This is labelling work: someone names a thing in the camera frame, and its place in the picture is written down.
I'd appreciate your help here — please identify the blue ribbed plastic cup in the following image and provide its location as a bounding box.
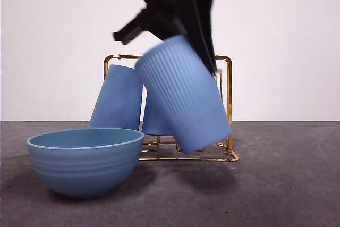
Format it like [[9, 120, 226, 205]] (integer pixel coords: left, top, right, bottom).
[[134, 35, 232, 155], [141, 85, 174, 136], [88, 64, 144, 131]]

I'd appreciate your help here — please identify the gold wire cup rack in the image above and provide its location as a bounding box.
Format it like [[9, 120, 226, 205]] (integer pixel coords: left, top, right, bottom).
[[103, 54, 240, 163]]

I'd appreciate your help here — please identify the light blue ribbed bowl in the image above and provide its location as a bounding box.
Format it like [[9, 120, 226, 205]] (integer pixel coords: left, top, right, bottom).
[[25, 128, 145, 199]]

